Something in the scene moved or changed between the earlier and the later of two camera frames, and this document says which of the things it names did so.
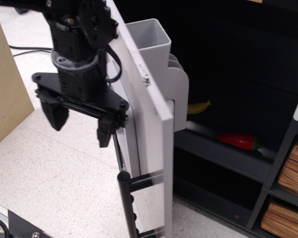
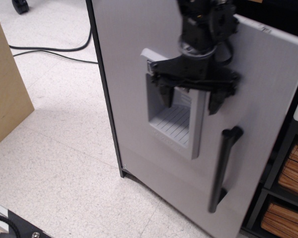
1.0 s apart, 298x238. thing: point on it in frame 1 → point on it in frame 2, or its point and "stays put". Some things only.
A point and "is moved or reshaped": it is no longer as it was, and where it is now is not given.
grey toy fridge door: [154, 86] is moved or reshaped
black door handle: [127, 185] → [229, 137]
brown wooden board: [10, 102] stays put
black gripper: [85, 90] → [204, 74]
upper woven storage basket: [294, 177] stays put
